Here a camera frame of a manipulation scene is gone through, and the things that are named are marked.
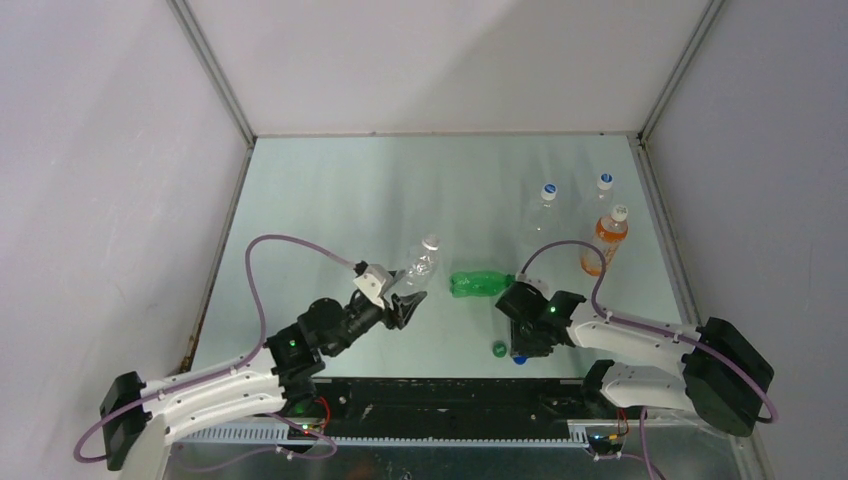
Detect right circuit board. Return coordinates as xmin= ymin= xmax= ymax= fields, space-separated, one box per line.
xmin=586 ymin=434 xmax=627 ymax=461

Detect clear bottle with blue cap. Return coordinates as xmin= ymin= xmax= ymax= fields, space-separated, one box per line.
xmin=582 ymin=173 xmax=614 ymax=226

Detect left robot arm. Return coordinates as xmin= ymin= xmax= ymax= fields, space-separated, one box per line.
xmin=100 ymin=291 xmax=427 ymax=471

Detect blue white bottle cap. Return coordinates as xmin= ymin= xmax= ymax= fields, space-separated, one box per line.
xmin=540 ymin=183 xmax=557 ymax=202

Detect green bottle cap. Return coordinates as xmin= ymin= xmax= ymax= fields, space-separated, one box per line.
xmin=491 ymin=341 xmax=509 ymax=358

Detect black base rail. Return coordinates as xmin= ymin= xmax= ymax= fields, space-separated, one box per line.
xmin=279 ymin=377 xmax=618 ymax=439

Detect clear plastic bottle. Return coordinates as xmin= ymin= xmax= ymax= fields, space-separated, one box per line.
xmin=522 ymin=187 xmax=561 ymax=252

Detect green plastic bottle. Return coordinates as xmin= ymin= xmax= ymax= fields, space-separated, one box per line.
xmin=449 ymin=270 xmax=516 ymax=298

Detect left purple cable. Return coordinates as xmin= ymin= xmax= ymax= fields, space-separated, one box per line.
xmin=72 ymin=234 xmax=362 ymax=464

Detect orange drink bottle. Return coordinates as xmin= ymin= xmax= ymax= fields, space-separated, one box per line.
xmin=580 ymin=204 xmax=629 ymax=276

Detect left circuit board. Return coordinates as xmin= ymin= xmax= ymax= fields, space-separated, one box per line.
xmin=286 ymin=425 xmax=323 ymax=442

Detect metal cable duct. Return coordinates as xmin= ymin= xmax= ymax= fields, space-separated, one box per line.
xmin=180 ymin=422 xmax=595 ymax=448

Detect circuit board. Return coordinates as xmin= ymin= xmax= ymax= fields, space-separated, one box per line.
xmin=586 ymin=434 xmax=627 ymax=461
xmin=286 ymin=425 xmax=323 ymax=442

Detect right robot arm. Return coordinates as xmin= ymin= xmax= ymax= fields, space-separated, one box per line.
xmin=496 ymin=282 xmax=774 ymax=437

